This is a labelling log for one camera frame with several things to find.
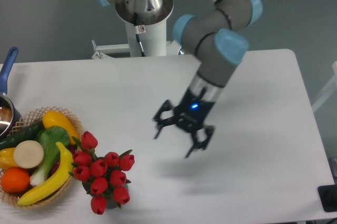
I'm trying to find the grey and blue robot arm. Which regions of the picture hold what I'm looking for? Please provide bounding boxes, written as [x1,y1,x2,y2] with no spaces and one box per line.
[98,0,262,151]

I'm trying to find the woven wicker basket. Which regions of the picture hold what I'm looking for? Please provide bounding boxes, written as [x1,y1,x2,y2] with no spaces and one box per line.
[1,106,84,209]

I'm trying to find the yellow toy banana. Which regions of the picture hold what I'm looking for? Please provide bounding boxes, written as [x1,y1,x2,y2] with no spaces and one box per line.
[17,142,73,206]

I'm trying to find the black device at table edge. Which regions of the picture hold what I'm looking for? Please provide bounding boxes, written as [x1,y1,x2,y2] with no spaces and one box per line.
[318,184,336,212]

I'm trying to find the red tulip bouquet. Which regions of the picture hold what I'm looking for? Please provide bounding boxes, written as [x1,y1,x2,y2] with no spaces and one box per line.
[70,131,135,209]

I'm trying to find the green toy bok choy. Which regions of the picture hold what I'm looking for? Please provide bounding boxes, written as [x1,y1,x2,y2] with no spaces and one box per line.
[30,126,70,187]

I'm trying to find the toy orange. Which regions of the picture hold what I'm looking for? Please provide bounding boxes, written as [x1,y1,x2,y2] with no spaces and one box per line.
[1,168,30,193]

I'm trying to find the blue handled saucepan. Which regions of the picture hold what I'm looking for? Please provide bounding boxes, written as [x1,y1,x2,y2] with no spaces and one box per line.
[1,47,21,140]

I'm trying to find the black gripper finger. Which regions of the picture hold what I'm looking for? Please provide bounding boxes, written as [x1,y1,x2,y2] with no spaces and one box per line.
[184,125,215,159]
[153,100,176,139]

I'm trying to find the beige round toy slice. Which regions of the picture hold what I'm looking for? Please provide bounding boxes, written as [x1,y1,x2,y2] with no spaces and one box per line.
[13,140,44,169]

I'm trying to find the yellow toy squash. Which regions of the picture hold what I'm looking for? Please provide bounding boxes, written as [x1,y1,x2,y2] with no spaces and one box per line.
[42,110,78,145]

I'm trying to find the dark green toy cucumber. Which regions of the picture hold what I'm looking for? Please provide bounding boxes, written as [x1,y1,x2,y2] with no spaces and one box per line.
[1,120,45,150]

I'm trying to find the black cable on pedestal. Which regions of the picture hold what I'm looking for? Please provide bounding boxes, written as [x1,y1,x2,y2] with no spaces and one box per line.
[132,12,146,57]

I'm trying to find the dark grey ribbed vase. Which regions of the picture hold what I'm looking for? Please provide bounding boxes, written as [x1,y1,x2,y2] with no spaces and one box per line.
[82,177,130,215]

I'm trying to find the yellow toy bell pepper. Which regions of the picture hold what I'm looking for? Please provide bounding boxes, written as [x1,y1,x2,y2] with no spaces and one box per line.
[0,148,19,170]

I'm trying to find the white frame at right edge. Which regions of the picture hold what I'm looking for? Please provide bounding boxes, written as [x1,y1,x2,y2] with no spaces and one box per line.
[311,61,336,113]

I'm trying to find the red toy fruit in basket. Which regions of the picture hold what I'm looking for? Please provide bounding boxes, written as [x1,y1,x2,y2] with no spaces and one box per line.
[50,145,77,175]

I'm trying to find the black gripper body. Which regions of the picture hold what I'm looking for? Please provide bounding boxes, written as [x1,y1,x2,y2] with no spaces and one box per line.
[173,87,215,132]

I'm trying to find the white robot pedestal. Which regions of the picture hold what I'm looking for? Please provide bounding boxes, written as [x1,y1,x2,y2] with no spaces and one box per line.
[92,0,184,59]

